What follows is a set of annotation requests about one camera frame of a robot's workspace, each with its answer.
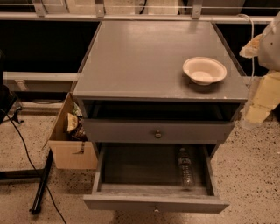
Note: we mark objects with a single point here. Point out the grey wooden drawer cabinet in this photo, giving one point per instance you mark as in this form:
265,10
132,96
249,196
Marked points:
134,71

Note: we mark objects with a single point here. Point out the grey open lower drawer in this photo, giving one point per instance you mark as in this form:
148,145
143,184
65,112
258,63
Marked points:
146,177

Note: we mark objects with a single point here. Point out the white paper bowl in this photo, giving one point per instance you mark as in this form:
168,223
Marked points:
204,71

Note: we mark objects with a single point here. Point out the snack bag in box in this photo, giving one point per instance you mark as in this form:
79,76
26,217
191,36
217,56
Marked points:
72,122

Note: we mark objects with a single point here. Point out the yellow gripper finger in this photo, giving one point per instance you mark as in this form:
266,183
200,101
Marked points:
266,98
250,50

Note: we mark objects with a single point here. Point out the clear plastic water bottle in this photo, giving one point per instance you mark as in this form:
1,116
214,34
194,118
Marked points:
186,168

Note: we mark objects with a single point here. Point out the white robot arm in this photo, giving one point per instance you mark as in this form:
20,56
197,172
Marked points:
266,47

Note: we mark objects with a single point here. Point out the black metal stand leg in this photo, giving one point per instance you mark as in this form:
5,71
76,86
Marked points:
43,177

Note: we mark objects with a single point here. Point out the metal rail frame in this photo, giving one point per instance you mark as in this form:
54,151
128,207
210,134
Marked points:
40,82

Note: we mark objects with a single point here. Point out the grey upper drawer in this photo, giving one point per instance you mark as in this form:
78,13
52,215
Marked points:
143,132

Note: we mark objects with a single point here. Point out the round drawer knob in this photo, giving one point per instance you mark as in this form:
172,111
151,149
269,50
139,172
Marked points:
158,134

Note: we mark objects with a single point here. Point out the cardboard box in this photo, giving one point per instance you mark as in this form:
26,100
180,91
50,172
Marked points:
69,153

